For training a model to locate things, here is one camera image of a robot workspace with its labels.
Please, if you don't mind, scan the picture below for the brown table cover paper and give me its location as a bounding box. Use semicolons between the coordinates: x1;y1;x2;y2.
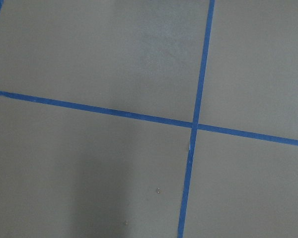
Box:
0;0;298;238

